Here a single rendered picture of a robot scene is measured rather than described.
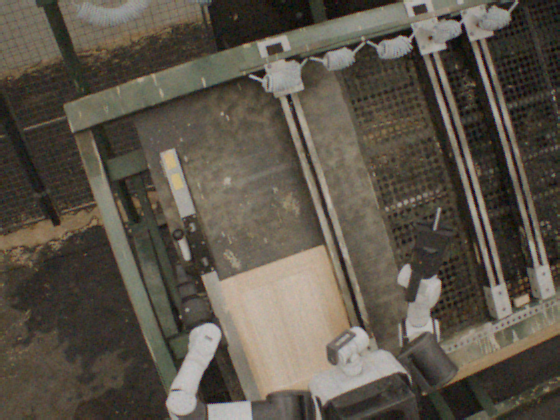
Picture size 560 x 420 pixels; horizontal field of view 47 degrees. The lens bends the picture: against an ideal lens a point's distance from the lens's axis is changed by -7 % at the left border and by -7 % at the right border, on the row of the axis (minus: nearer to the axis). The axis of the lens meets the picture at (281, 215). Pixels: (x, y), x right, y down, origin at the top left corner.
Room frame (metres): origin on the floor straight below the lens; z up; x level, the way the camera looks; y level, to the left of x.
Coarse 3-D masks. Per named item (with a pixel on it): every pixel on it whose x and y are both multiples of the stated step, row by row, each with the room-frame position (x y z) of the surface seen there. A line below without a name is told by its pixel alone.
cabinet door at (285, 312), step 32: (288, 256) 1.59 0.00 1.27; (320, 256) 1.58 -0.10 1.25; (224, 288) 1.52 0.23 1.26; (256, 288) 1.52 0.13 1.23; (288, 288) 1.52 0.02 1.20; (320, 288) 1.51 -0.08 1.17; (256, 320) 1.45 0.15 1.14; (288, 320) 1.45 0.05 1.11; (320, 320) 1.44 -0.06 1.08; (256, 352) 1.38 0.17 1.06; (288, 352) 1.38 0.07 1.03; (320, 352) 1.37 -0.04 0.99; (256, 384) 1.30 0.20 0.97; (288, 384) 1.30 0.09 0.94
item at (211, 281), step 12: (180, 168) 1.75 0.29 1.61; (180, 192) 1.70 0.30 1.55; (180, 204) 1.67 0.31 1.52; (192, 204) 1.68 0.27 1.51; (204, 276) 1.53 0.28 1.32; (216, 276) 1.53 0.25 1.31; (216, 288) 1.50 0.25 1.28; (216, 300) 1.48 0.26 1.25; (216, 312) 1.45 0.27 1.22; (228, 312) 1.45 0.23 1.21; (228, 324) 1.43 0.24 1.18; (228, 336) 1.40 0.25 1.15; (228, 348) 1.37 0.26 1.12; (240, 348) 1.37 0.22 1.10; (240, 360) 1.35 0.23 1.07; (240, 372) 1.32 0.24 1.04; (252, 384) 1.29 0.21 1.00; (252, 396) 1.26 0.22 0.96
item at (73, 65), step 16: (48, 0) 2.17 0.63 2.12; (320, 0) 2.39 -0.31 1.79; (48, 16) 2.21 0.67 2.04; (320, 16) 2.36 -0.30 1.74; (64, 32) 2.23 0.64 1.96; (64, 48) 2.23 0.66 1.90; (80, 64) 2.27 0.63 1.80; (80, 80) 2.26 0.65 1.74; (80, 96) 2.28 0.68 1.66; (96, 128) 2.30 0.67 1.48; (128, 192) 2.40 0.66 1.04; (128, 208) 2.39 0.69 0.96
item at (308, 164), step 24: (264, 48) 1.94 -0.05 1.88; (288, 48) 1.94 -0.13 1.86; (288, 72) 1.79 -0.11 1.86; (288, 96) 1.90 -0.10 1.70; (288, 120) 1.82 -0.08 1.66; (312, 144) 1.77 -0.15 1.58; (312, 168) 1.75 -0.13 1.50; (312, 192) 1.67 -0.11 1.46; (336, 216) 1.62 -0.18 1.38; (336, 240) 1.59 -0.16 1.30; (336, 264) 1.53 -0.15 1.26; (360, 312) 1.42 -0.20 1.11
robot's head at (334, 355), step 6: (348, 330) 1.10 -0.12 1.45; (342, 336) 1.09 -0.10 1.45; (354, 336) 1.08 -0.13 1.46; (330, 342) 1.07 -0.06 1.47; (336, 342) 1.07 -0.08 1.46; (342, 342) 1.06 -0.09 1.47; (330, 348) 1.05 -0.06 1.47; (336, 348) 1.04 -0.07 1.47; (330, 354) 1.04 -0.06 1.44; (336, 354) 1.03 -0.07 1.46; (330, 360) 1.04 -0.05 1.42; (336, 360) 1.02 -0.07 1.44; (342, 360) 1.02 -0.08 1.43
